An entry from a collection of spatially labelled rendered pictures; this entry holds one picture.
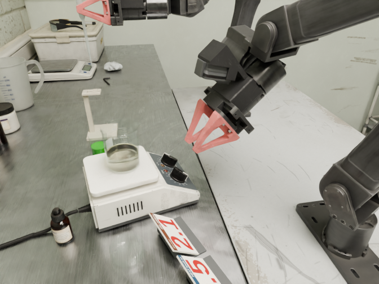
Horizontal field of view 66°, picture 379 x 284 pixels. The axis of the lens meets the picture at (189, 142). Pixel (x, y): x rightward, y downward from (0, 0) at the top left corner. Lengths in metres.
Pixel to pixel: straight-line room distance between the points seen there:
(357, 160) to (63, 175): 0.58
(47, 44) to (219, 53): 1.22
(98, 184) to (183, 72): 1.55
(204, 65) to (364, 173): 0.27
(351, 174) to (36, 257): 0.50
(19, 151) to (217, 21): 1.46
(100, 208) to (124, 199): 0.04
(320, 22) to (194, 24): 1.54
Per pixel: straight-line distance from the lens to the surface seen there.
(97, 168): 0.56
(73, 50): 1.57
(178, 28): 1.93
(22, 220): 0.64
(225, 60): 0.46
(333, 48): 2.39
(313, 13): 0.45
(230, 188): 0.63
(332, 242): 0.54
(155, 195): 0.53
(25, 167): 0.79
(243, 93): 0.48
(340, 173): 0.47
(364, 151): 0.45
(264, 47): 0.47
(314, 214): 0.60
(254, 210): 0.59
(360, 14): 0.42
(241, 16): 0.93
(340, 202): 0.47
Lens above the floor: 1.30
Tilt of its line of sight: 31 degrees down
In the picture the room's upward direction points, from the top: straight up
